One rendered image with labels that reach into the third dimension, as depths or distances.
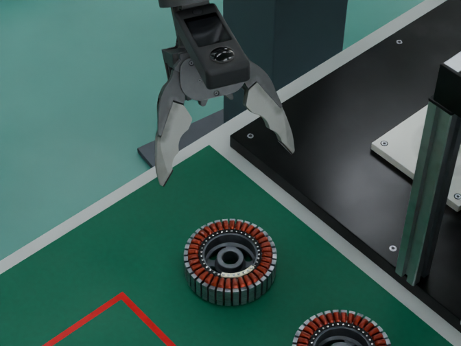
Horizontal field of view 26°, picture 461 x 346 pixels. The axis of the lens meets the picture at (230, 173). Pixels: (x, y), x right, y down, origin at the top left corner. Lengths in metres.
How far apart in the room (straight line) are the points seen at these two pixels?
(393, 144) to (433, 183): 0.28
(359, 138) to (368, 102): 0.07
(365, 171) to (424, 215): 0.23
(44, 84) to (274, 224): 1.44
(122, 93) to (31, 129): 0.25
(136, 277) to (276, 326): 0.18
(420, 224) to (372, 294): 0.13
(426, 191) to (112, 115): 1.52
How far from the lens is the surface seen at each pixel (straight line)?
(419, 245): 1.15
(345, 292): 1.22
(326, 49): 2.05
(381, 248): 1.24
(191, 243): 1.21
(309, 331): 1.14
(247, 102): 1.07
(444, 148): 1.04
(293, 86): 1.46
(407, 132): 1.36
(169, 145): 1.06
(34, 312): 1.22
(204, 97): 1.06
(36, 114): 2.55
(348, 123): 1.38
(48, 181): 2.38
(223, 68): 0.97
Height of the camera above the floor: 1.73
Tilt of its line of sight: 47 degrees down
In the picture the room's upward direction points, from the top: straight up
